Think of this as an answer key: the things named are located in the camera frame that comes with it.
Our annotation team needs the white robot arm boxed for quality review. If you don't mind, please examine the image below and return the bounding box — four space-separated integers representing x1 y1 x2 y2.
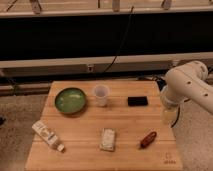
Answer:
160 61 213 125

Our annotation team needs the green bowl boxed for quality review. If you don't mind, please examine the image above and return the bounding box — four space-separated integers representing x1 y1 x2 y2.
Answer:
54 87 87 115

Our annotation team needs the brown red bottle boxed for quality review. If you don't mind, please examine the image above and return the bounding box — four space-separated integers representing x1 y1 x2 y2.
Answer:
140 131 157 149

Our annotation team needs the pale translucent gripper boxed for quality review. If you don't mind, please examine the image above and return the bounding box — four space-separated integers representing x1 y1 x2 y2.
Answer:
162 107 178 126

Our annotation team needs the white carton bottle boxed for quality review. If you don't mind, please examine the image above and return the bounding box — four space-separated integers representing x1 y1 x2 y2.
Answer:
32 121 65 152

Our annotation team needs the black rectangular block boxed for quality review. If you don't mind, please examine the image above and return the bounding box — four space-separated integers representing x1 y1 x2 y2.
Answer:
127 96 148 106

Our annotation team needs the black hanging cable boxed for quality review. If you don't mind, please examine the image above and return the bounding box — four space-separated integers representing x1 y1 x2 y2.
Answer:
102 5 135 74

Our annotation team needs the clear plastic cup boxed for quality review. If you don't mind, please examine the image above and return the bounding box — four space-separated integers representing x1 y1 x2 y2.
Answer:
93 84 109 107

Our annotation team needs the white sponge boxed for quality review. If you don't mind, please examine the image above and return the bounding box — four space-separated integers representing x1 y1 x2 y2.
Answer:
100 128 116 152

